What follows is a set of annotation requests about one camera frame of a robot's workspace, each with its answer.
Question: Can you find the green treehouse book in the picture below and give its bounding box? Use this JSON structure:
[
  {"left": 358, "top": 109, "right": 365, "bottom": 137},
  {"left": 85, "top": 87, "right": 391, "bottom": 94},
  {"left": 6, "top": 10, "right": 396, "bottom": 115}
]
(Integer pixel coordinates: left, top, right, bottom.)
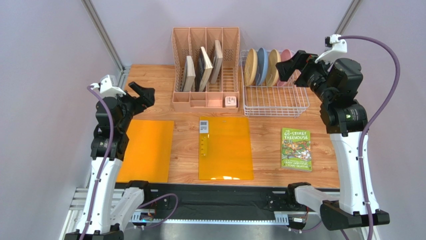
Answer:
[{"left": 280, "top": 127, "right": 312, "bottom": 172}]

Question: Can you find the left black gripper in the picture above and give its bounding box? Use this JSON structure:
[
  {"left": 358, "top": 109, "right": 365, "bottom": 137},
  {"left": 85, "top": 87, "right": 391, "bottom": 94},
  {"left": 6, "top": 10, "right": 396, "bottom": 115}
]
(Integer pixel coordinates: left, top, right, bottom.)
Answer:
[{"left": 112, "top": 82, "right": 155, "bottom": 132}]

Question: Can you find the right book grey cover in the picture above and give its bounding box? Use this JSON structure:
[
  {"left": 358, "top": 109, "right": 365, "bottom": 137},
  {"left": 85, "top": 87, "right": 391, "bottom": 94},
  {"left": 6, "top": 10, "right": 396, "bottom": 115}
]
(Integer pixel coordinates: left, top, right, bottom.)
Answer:
[{"left": 209, "top": 40, "right": 223, "bottom": 84}]

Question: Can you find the left orange plastic sheet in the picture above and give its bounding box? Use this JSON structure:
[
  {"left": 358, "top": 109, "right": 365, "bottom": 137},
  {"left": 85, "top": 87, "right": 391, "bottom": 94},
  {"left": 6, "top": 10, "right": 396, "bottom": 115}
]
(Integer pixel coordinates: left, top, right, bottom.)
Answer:
[{"left": 116, "top": 119, "right": 174, "bottom": 183}]

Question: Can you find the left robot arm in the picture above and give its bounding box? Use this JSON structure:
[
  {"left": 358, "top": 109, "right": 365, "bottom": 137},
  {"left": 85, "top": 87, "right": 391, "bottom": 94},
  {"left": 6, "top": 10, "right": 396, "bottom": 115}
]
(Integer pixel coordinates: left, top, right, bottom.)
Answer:
[{"left": 64, "top": 82, "right": 155, "bottom": 240}]

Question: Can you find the blue plate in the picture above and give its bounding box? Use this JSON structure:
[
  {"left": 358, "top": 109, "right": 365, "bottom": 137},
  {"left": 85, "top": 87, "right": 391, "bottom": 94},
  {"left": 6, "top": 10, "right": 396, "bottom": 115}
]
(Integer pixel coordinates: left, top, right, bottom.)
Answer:
[{"left": 255, "top": 47, "right": 268, "bottom": 86}]

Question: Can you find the aluminium rail frame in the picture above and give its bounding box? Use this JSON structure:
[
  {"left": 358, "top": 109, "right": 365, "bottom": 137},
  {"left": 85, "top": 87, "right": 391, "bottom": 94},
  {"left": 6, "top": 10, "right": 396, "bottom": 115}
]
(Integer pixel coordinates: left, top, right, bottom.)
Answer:
[{"left": 59, "top": 187, "right": 380, "bottom": 240}]

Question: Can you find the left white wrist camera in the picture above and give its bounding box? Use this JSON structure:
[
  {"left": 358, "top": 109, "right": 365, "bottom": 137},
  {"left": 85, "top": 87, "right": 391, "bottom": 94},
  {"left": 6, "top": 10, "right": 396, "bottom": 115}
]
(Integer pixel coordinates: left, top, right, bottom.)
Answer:
[{"left": 88, "top": 74, "right": 127, "bottom": 98}]

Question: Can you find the pink plate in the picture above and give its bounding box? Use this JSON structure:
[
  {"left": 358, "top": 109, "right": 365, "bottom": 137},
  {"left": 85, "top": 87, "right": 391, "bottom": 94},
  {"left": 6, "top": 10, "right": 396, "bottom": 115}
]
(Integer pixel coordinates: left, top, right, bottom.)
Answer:
[{"left": 276, "top": 49, "right": 294, "bottom": 87}]

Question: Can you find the white wire dish rack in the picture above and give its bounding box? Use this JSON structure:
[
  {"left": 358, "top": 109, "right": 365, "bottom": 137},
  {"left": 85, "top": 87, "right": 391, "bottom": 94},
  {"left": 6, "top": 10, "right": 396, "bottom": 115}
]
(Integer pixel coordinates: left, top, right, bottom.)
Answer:
[{"left": 239, "top": 50, "right": 311, "bottom": 118}]

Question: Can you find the white power adapter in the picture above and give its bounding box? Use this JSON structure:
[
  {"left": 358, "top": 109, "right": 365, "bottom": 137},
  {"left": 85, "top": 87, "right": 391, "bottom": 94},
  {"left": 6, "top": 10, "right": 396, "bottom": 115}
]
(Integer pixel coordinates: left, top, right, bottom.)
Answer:
[{"left": 224, "top": 96, "right": 238, "bottom": 108}]

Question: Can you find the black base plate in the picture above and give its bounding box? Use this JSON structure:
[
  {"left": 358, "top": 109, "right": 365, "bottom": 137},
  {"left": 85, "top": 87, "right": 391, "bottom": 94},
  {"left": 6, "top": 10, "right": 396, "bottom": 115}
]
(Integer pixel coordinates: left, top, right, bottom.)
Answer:
[{"left": 114, "top": 182, "right": 340, "bottom": 221}]

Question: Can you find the pink plastic file organizer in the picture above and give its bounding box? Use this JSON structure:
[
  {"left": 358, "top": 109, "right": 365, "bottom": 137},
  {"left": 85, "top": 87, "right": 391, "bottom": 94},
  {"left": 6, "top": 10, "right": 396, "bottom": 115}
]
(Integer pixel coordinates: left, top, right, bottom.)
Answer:
[{"left": 171, "top": 27, "right": 240, "bottom": 113}]

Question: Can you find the left book blue cover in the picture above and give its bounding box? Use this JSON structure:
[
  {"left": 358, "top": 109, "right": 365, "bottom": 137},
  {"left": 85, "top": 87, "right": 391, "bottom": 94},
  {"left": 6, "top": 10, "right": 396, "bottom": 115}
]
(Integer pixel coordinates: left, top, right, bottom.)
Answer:
[{"left": 180, "top": 55, "right": 196, "bottom": 92}]

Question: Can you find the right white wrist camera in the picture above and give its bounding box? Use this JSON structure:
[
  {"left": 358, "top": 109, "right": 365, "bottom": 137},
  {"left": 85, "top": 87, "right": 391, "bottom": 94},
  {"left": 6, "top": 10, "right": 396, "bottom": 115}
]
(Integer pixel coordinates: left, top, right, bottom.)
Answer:
[{"left": 314, "top": 34, "right": 348, "bottom": 64}]

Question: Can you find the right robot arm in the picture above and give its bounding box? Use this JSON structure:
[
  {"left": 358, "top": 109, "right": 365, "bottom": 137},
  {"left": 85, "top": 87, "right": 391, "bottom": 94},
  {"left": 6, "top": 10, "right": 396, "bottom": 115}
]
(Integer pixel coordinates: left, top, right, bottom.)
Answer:
[{"left": 275, "top": 50, "right": 390, "bottom": 231}]

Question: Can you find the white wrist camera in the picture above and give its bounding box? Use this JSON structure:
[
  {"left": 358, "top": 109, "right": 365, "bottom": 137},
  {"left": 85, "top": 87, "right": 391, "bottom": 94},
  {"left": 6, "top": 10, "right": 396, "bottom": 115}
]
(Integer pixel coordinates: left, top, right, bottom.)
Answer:
[
  {"left": 88, "top": 74, "right": 127, "bottom": 98},
  {"left": 314, "top": 34, "right": 348, "bottom": 64}
]

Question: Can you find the orange plastic sheet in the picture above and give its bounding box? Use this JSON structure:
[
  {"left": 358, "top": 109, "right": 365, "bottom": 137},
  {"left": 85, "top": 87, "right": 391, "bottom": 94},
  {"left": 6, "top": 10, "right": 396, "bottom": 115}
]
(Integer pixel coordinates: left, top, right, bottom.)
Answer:
[
  {"left": 198, "top": 116, "right": 254, "bottom": 181},
  {"left": 116, "top": 119, "right": 174, "bottom": 183}
]

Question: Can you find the middle book black cover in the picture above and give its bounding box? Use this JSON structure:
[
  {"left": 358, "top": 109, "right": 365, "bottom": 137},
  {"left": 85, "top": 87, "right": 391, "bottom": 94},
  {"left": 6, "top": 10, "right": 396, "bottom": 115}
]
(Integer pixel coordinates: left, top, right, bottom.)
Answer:
[{"left": 195, "top": 46, "right": 213, "bottom": 92}]

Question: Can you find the yellow bear plate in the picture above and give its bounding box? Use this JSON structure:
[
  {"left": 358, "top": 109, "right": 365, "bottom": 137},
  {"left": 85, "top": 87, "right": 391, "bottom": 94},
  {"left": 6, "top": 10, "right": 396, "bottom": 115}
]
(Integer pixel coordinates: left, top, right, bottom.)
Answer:
[{"left": 244, "top": 48, "right": 258, "bottom": 86}]

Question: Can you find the centre orange plastic sheet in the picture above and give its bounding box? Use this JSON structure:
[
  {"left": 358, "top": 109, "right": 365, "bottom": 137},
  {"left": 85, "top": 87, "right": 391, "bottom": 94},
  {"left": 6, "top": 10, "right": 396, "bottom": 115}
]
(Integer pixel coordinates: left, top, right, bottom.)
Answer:
[{"left": 198, "top": 116, "right": 254, "bottom": 181}]

